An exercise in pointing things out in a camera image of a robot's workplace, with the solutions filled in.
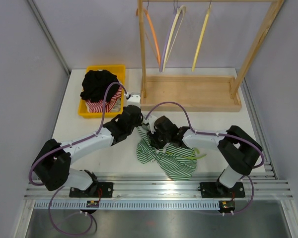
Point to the aluminium rail base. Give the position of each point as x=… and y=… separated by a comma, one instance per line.
x=157, y=192

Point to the wooden clothes rack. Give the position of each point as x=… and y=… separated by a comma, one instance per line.
x=200, y=93

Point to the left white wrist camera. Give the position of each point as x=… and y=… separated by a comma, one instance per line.
x=133, y=99

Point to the black tank top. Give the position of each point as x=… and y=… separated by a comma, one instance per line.
x=95, y=84

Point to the green hanger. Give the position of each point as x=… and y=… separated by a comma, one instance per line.
x=195, y=155

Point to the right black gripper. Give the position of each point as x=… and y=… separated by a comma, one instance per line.
x=154, y=141

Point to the cream hanger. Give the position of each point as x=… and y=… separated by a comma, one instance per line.
x=173, y=32

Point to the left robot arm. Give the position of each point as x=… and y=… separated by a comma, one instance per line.
x=53, y=163

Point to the red white striped tank top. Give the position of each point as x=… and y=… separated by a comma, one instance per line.
x=113, y=105

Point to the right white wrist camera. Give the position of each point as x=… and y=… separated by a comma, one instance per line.
x=148, y=124

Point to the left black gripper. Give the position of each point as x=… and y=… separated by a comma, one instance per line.
x=138, y=123

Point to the orange hanger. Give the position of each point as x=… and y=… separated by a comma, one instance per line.
x=147, y=30

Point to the yellow hanger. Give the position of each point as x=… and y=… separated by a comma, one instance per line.
x=201, y=36

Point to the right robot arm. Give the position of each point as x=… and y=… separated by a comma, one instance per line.
x=240, y=151

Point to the green white striped tank top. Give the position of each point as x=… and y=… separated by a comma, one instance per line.
x=170, y=158

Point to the purple hanger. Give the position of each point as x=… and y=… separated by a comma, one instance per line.
x=165, y=42

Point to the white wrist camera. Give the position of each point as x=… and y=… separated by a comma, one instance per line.
x=133, y=99
x=148, y=124

